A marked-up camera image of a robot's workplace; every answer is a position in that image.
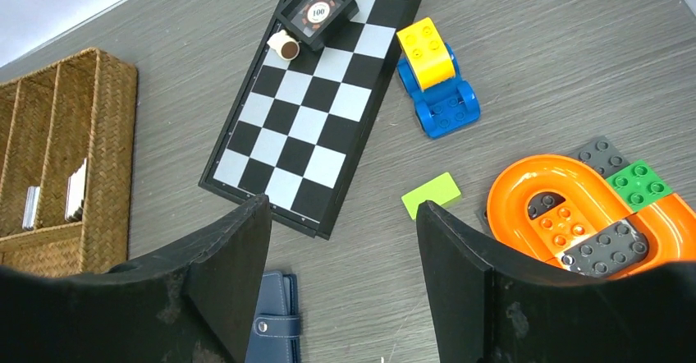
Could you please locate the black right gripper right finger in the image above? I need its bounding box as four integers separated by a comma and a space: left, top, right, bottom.
416, 201, 695, 362

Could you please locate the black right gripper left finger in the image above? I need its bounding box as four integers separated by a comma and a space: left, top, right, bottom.
1, 195, 272, 362

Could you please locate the blue card holder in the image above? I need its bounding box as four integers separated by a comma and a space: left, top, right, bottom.
245, 270, 301, 363

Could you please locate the black credit card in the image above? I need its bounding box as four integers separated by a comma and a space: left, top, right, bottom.
22, 186, 40, 231

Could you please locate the green toy block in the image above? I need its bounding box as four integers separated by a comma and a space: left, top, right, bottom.
401, 172, 462, 220

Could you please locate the green lego brick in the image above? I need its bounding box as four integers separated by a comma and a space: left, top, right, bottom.
607, 159, 673, 212

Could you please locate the black white chessboard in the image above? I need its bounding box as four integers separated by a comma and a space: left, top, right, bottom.
199, 0, 421, 239

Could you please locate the blue yellow toy car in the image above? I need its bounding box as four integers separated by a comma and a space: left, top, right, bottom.
396, 17, 481, 139

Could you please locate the woven bamboo cutlery tray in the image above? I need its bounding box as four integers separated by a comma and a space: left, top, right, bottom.
1, 48, 138, 277

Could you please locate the cream chess piece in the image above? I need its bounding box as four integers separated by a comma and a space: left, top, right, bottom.
267, 30, 300, 62

